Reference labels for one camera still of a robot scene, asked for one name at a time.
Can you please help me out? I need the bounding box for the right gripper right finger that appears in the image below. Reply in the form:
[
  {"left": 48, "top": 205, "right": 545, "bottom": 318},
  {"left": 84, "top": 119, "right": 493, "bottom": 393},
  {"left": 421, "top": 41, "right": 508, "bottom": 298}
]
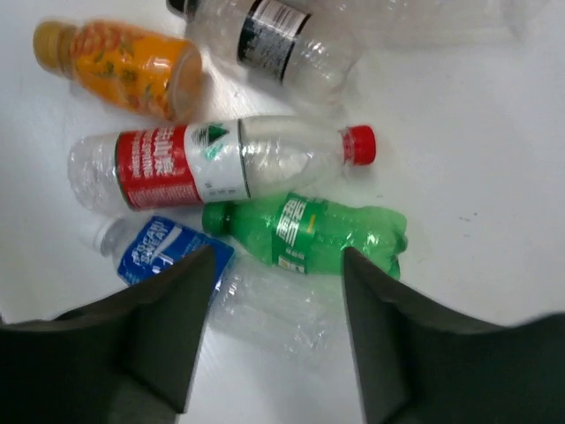
[{"left": 343, "top": 247, "right": 564, "bottom": 423}]

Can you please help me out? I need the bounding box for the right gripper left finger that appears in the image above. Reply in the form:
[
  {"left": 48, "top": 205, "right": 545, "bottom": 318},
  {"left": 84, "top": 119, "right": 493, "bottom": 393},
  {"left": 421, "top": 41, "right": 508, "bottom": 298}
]
[{"left": 1, "top": 246, "right": 216, "bottom": 423}]

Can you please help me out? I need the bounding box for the blue label white cap bottle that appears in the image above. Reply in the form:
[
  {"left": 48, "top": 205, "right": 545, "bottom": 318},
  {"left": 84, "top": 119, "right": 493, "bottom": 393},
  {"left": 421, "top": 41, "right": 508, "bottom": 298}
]
[{"left": 79, "top": 214, "right": 235, "bottom": 304}]

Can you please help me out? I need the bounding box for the clear crushed bottle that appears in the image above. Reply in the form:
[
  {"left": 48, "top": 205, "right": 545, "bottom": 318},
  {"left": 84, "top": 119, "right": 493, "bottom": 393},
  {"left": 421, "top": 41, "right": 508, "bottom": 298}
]
[
  {"left": 335, "top": 0, "right": 548, "bottom": 49},
  {"left": 209, "top": 256, "right": 343, "bottom": 369}
]

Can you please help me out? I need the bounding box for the orange juice bottle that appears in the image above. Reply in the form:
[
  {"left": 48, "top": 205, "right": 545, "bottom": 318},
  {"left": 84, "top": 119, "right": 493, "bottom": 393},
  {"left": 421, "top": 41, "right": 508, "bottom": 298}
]
[{"left": 33, "top": 19, "right": 204, "bottom": 121}]

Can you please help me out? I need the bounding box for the clear crushed bottle by bin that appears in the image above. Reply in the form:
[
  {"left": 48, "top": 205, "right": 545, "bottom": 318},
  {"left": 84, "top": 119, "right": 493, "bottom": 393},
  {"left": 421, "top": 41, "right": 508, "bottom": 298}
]
[{"left": 335, "top": 0, "right": 548, "bottom": 49}]

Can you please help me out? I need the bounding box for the green soda bottle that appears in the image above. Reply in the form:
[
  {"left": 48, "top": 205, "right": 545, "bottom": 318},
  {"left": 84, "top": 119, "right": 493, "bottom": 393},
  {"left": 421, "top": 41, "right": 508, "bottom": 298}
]
[{"left": 201, "top": 193, "right": 408, "bottom": 278}]

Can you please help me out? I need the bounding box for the water bottle red label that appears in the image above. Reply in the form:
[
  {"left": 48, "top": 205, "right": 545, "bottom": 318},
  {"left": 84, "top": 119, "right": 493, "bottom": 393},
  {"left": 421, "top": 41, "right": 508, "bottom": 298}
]
[{"left": 67, "top": 115, "right": 377, "bottom": 216}]

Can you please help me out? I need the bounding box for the clear bottle black label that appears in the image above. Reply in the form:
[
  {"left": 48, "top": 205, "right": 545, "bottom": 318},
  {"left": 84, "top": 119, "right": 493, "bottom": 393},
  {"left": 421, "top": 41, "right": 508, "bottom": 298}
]
[{"left": 167, "top": 1, "right": 361, "bottom": 106}]

